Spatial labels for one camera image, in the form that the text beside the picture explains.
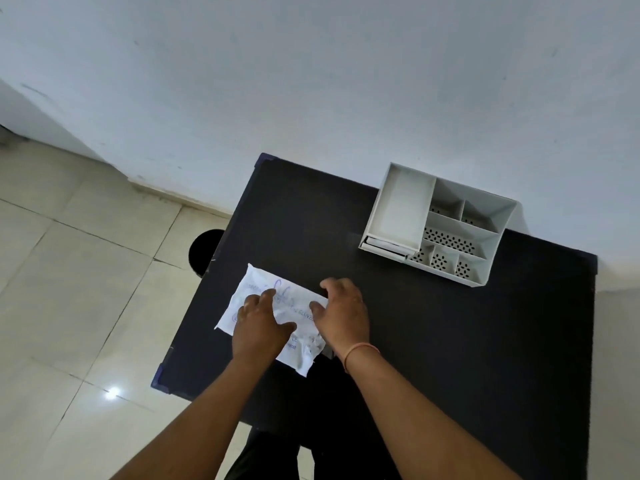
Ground person's right hand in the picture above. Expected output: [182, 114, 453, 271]
[308, 277, 372, 357]

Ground person's left hand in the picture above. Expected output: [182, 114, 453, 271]
[232, 288, 297, 366]

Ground white printed paper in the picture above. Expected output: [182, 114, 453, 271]
[214, 263, 332, 379]

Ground person's left forearm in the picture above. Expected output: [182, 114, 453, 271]
[109, 356, 284, 480]

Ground person's right forearm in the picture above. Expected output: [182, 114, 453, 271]
[334, 345, 524, 480]

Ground pink wrist band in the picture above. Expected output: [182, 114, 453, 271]
[342, 343, 381, 374]

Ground black round stool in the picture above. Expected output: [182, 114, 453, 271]
[188, 230, 229, 281]

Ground white plastic desk organizer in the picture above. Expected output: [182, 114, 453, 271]
[358, 162, 520, 287]

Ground person's black trousers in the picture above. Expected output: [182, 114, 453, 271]
[224, 426, 401, 480]

